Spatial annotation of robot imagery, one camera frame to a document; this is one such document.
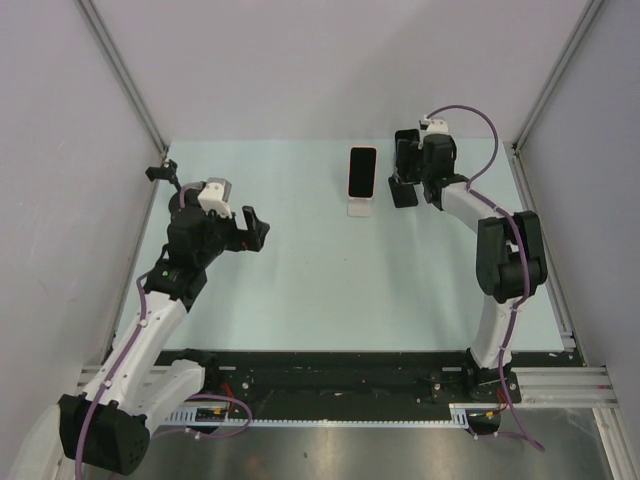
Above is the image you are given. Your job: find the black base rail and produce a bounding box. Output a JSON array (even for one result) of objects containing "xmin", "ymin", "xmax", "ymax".
[{"xmin": 155, "ymin": 349, "xmax": 500, "ymax": 421}]

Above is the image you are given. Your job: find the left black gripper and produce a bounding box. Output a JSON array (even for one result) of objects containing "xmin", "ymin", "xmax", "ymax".
[{"xmin": 195, "ymin": 205, "xmax": 269, "ymax": 267}]

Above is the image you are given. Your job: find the black round-base phone stand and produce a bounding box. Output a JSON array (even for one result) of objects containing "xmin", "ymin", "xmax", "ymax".
[{"xmin": 145, "ymin": 159, "xmax": 182, "ymax": 191}]

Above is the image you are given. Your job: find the white slotted cable duct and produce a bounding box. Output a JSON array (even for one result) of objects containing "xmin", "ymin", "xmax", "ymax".
[{"xmin": 161, "ymin": 405, "xmax": 500, "ymax": 430}]

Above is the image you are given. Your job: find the black rectangular phone stand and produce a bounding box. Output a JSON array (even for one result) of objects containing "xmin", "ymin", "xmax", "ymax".
[{"xmin": 388, "ymin": 175, "xmax": 419, "ymax": 209}]

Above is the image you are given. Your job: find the right aluminium frame post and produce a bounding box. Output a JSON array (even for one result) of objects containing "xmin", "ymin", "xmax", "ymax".
[{"xmin": 511, "ymin": 0, "xmax": 607, "ymax": 154}]

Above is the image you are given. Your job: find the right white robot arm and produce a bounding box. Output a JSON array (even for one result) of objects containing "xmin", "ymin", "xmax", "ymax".
[{"xmin": 388, "ymin": 129, "xmax": 548, "ymax": 401}]

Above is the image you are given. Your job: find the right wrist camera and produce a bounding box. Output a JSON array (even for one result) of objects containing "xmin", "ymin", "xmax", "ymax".
[{"xmin": 419, "ymin": 115, "xmax": 449, "ymax": 135}]

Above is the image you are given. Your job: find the left aluminium frame post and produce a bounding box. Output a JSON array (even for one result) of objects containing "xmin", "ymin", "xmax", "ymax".
[{"xmin": 74, "ymin": 0, "xmax": 168, "ymax": 155}]

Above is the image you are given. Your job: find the black phone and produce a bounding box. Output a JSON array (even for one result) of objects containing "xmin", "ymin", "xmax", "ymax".
[{"xmin": 394, "ymin": 129, "xmax": 422, "ymax": 184}]

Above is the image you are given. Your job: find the pink-cased phone on stand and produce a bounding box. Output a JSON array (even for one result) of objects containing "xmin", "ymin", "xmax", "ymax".
[{"xmin": 348, "ymin": 146, "xmax": 377, "ymax": 199}]

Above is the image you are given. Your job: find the white phone stand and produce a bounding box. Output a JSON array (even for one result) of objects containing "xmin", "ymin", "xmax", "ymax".
[{"xmin": 347, "ymin": 197, "xmax": 373, "ymax": 218}]

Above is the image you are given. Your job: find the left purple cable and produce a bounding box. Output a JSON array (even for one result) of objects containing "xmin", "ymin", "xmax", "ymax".
[{"xmin": 74, "ymin": 183, "xmax": 254, "ymax": 474}]

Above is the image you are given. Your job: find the aluminium frame post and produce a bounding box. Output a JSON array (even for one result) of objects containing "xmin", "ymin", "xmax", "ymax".
[
  {"xmin": 74, "ymin": 0, "xmax": 168, "ymax": 155},
  {"xmin": 511, "ymin": 0, "xmax": 607, "ymax": 154}
]

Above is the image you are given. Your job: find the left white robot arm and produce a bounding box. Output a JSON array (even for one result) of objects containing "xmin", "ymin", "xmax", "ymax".
[{"xmin": 58, "ymin": 192, "xmax": 270, "ymax": 478}]

